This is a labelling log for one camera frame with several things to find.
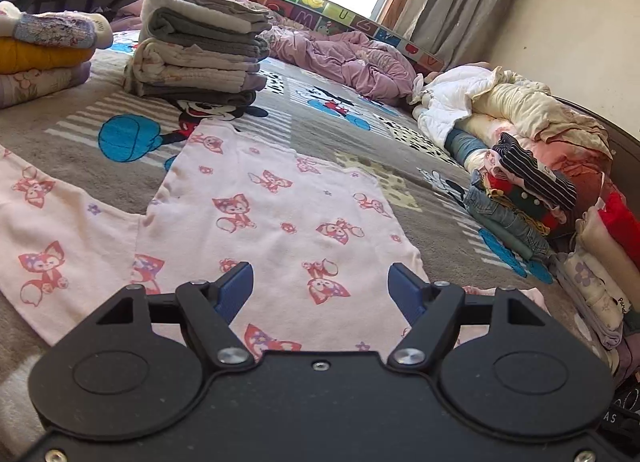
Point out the cartoon print bed blanket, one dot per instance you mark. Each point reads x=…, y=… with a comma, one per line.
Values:
x=340, y=141

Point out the white fluffy folded garment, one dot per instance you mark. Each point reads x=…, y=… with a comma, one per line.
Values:
x=9, y=19

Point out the crumpled purple quilt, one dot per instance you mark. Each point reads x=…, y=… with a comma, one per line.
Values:
x=345, y=61

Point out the cream folded garment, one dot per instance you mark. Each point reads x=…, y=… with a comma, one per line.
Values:
x=605, y=247

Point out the cream crumpled garment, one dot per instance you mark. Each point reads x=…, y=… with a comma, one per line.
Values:
x=540, y=109

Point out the dark green garment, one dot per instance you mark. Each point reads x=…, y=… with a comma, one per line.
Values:
x=525, y=207

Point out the blue rolled jeans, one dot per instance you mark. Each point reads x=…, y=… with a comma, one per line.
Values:
x=462, y=147

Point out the stack of folded grey clothes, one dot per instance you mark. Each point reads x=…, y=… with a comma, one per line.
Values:
x=200, y=41

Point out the yellow folded garment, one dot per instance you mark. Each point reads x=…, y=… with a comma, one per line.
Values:
x=40, y=55

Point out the pink crumpled garment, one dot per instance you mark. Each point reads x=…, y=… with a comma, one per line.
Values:
x=575, y=161

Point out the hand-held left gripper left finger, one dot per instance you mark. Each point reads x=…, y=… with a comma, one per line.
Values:
x=235, y=288

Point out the pink fox print pants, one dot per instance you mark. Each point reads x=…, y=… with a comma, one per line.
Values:
x=275, y=212

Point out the white quilted jacket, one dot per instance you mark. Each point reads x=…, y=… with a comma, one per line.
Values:
x=450, y=101

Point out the purple patterned folded garment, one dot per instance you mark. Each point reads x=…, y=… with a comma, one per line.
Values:
x=55, y=30

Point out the white floral folded garment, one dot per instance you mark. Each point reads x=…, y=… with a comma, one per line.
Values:
x=595, y=292

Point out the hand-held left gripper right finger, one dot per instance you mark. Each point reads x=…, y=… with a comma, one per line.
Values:
x=406, y=288

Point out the dark striped garment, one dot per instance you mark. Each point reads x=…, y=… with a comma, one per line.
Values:
x=537, y=171

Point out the black printed bag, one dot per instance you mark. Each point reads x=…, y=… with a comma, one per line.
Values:
x=627, y=412

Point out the lilac print folded garment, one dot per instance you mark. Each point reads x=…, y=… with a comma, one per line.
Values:
x=40, y=84

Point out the dark wooden bed frame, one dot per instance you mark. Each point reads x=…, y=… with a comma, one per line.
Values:
x=622, y=146

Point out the red garment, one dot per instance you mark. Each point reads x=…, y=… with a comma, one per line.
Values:
x=622, y=224

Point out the folded denim garment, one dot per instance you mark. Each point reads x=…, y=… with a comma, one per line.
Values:
x=505, y=222

